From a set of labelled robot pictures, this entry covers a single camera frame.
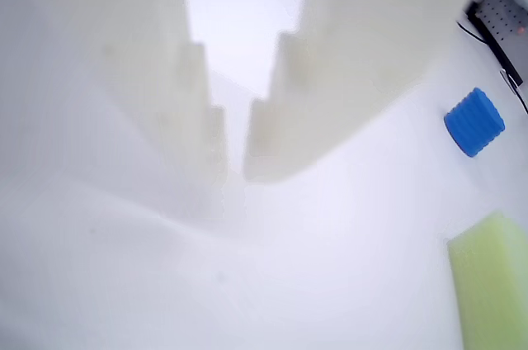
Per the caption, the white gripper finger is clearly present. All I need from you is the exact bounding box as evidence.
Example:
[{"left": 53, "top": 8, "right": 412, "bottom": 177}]
[
  {"left": 243, "top": 0, "right": 502, "bottom": 182},
  {"left": 0, "top": 0, "right": 228, "bottom": 190}
]

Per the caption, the cream foam block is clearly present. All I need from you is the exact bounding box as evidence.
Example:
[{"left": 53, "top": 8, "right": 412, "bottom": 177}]
[{"left": 447, "top": 211, "right": 528, "bottom": 350}]

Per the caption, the blue ribbed cylinder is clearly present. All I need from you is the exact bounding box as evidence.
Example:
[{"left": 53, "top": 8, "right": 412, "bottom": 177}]
[{"left": 443, "top": 87, "right": 506, "bottom": 158}]

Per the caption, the perforated board with black frame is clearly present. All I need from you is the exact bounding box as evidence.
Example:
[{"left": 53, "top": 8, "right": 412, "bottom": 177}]
[{"left": 464, "top": 0, "right": 528, "bottom": 87}]

